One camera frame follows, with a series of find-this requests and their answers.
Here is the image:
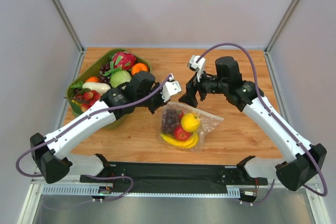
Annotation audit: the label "fake red apple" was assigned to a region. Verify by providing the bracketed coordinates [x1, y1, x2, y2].
[173, 125, 192, 142]

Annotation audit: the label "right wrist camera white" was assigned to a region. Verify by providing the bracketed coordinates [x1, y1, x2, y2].
[187, 55, 206, 82]

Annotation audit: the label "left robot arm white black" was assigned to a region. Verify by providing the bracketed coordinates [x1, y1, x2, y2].
[30, 72, 174, 184]

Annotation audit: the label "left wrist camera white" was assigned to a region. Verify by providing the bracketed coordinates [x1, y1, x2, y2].
[161, 81, 182, 102]

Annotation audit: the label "fake small orange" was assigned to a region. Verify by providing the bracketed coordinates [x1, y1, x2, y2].
[85, 76, 100, 83]

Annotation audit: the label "black base mat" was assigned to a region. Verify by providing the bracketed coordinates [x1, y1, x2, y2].
[78, 160, 269, 194]

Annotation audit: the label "fake purple grapes in bag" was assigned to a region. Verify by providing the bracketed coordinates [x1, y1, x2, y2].
[161, 109, 180, 134]

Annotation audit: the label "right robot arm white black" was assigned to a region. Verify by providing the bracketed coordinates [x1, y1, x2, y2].
[179, 56, 327, 191]

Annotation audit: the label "fake yellow banana bunch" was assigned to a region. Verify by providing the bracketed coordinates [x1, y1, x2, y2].
[160, 133, 200, 149]

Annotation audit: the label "fake pink dragon fruit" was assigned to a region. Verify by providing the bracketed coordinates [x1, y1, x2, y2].
[111, 51, 137, 70]

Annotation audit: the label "fake red cherry bunch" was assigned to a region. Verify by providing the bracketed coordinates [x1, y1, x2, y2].
[75, 90, 101, 112]

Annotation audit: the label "fake white radish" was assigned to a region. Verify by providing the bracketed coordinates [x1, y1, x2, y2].
[82, 82, 111, 94]

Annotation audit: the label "olive green plastic bin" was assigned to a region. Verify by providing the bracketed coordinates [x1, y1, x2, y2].
[66, 48, 152, 130]

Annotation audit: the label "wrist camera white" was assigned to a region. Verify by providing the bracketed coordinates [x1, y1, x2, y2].
[161, 81, 182, 102]
[187, 55, 206, 82]

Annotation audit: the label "fake green cabbage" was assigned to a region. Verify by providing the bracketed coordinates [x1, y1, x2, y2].
[110, 70, 132, 88]

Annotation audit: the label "fake dark grapes in bin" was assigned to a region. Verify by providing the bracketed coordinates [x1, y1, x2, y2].
[98, 62, 111, 84]

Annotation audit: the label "fake orange persimmon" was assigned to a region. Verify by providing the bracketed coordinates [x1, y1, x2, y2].
[131, 63, 149, 76]

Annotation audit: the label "clear zip top bag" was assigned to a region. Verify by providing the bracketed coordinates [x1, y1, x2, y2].
[160, 102, 224, 151]

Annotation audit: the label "fake yellow lemon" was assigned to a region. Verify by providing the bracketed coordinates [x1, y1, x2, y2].
[181, 113, 201, 132]

